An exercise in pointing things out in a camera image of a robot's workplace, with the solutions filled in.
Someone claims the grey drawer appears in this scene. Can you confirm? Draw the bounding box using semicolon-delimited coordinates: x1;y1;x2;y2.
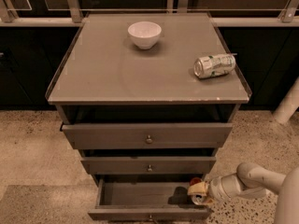
89;175;210;221
81;156;216;175
62;123;232;149

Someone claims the grey drawer cabinet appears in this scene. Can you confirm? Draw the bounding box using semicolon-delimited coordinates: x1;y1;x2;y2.
45;12;252;222

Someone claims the middle grey drawer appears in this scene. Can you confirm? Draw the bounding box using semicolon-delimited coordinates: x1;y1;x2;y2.
81;156;216;175

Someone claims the metal railing frame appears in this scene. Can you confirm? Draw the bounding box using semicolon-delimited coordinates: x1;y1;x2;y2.
1;0;298;26

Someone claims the bottom grey drawer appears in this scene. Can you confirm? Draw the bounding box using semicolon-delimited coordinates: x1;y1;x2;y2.
89;175;210;221

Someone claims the top grey drawer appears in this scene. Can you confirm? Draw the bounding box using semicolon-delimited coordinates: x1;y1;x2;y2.
62;123;232;149

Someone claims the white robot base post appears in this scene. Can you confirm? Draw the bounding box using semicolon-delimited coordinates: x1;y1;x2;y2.
273;78;299;124

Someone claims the white ceramic bowl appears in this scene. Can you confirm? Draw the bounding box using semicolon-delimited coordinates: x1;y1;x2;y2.
128;21;162;49

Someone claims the red coke can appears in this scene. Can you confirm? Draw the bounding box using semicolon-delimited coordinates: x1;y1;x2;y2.
190;177;206;204

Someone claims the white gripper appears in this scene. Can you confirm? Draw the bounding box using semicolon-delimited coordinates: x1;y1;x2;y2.
188;174;244;206

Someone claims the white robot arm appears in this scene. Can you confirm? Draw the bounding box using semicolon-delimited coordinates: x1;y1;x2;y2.
188;162;299;224

